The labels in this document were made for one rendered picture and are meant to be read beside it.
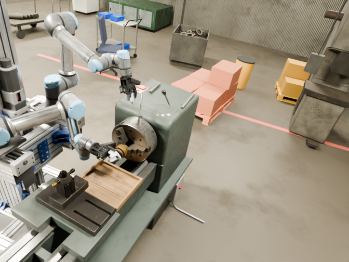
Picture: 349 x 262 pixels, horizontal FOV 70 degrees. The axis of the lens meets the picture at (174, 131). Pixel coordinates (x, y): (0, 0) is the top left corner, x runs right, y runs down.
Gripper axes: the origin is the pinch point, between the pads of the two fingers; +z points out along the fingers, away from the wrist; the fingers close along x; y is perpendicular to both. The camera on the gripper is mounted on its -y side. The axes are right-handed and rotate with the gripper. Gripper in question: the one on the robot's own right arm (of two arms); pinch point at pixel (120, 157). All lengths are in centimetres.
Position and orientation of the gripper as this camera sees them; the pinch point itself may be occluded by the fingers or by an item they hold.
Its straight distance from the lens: 167.5
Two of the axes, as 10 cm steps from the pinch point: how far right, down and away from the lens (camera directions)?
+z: 8.8, 3.8, -3.0
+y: -4.6, 4.6, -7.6
